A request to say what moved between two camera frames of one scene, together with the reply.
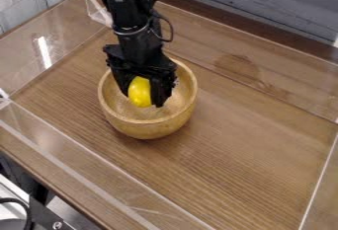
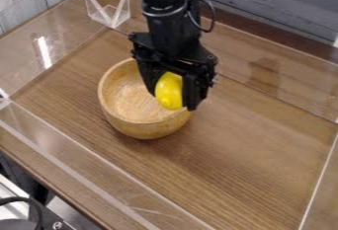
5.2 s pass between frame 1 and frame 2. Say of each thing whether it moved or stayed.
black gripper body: moved
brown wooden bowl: stayed
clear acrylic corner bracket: stayed
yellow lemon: moved
